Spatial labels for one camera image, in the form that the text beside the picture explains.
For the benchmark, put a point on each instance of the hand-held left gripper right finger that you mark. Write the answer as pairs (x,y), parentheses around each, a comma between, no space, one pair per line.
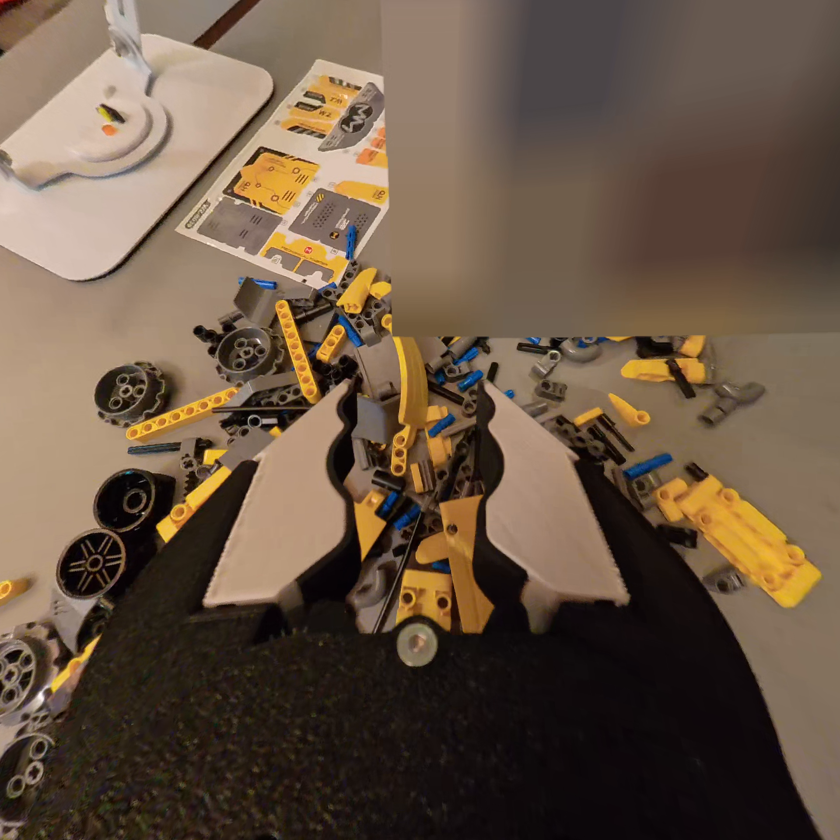
(551,518)

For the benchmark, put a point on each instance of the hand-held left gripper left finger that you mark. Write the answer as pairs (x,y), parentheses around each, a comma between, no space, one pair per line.
(275,518)

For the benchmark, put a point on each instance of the pile of building brick parts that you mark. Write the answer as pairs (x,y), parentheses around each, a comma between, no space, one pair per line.
(412,387)

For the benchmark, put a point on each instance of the blue friction pin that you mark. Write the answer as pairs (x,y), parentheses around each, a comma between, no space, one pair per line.
(646,466)

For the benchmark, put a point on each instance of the yellow pointed panel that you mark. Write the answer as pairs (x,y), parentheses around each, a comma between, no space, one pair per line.
(630,410)

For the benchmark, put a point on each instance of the long yellow holed beam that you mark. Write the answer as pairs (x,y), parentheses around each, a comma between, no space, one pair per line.
(298,351)
(180,413)

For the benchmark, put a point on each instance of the black rubber tyre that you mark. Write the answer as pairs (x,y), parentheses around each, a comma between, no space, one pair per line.
(128,500)

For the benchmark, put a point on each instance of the dark grey wheel hub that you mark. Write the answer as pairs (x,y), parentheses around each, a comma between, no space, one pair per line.
(128,392)
(23,775)
(16,670)
(246,353)

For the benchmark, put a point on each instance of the yellow black connector assembly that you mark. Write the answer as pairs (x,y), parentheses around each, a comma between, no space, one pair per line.
(663,369)

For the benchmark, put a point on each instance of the black spoked wheel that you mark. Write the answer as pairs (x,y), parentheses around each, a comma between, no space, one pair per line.
(92,564)

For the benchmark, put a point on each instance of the yellow flat panel assembly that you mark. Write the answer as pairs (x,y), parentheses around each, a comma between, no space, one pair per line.
(741,535)

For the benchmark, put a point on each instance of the grey angled connector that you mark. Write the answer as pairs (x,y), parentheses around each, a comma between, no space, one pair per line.
(732,399)

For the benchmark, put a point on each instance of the light grey fairing panel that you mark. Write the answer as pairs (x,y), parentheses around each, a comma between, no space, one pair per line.
(69,610)

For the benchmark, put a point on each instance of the yellow grey sticker sheet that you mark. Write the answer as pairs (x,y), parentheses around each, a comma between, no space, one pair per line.
(275,177)

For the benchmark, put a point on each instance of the white book stand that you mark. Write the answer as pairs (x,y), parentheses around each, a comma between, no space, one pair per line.
(197,98)

